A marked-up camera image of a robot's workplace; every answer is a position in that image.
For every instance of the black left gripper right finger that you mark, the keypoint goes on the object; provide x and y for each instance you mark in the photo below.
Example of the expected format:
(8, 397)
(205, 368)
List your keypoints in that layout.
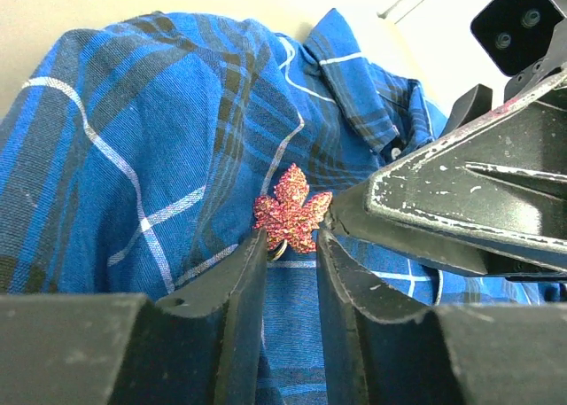
(382, 347)

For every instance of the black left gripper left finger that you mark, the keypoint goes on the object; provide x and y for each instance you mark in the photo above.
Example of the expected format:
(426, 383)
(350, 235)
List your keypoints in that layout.
(198, 345)

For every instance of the red maple leaf brooch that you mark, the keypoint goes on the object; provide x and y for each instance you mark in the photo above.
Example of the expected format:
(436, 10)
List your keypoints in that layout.
(290, 216)

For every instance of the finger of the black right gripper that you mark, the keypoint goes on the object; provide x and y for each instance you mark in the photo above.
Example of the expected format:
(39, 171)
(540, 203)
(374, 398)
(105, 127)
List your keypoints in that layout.
(471, 105)
(488, 199)

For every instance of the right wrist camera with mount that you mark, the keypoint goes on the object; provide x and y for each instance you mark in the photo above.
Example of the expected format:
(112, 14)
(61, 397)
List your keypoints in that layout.
(525, 39)

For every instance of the blue plaid button shirt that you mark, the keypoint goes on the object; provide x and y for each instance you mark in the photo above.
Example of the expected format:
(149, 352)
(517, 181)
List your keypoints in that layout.
(132, 157)

